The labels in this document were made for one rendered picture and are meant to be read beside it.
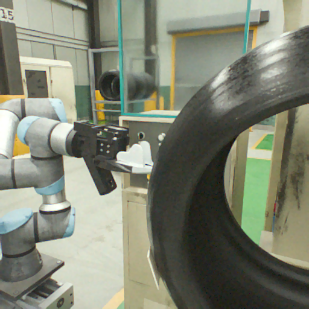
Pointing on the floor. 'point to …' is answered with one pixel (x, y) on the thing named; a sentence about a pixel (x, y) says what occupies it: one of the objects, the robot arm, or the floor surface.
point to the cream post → (294, 181)
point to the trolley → (105, 86)
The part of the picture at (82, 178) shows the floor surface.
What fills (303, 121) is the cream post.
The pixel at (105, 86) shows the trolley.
